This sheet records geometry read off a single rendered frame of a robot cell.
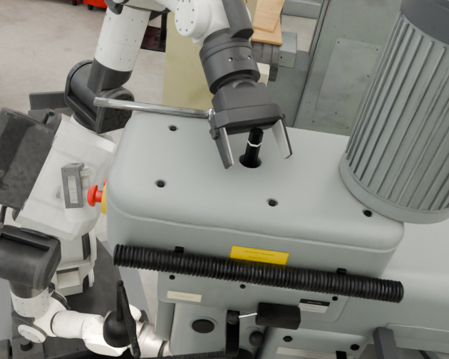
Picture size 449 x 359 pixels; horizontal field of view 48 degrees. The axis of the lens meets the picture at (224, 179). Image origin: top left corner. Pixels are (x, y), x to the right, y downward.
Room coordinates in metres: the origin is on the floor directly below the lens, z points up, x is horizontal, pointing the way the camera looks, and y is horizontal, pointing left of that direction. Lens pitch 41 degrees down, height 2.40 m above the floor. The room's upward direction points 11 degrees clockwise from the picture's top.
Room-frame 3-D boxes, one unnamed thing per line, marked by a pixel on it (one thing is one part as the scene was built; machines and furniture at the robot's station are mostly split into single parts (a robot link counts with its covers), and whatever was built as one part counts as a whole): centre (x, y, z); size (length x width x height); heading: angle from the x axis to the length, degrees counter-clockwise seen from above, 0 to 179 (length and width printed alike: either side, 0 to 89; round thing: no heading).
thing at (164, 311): (0.64, 0.07, 1.45); 0.04 x 0.04 x 0.21; 4
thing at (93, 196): (0.63, 0.22, 1.76); 0.04 x 0.03 x 0.04; 4
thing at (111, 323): (0.58, 0.16, 1.43); 0.07 x 0.07 x 0.06
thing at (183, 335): (0.65, -0.04, 1.47); 0.21 x 0.19 x 0.32; 4
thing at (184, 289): (0.65, -0.08, 1.68); 0.34 x 0.24 x 0.10; 94
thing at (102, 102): (0.74, 0.13, 1.89); 0.24 x 0.04 x 0.01; 97
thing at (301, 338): (0.66, -0.23, 1.47); 0.24 x 0.19 x 0.26; 4
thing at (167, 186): (0.65, -0.05, 1.81); 0.47 x 0.26 x 0.16; 94
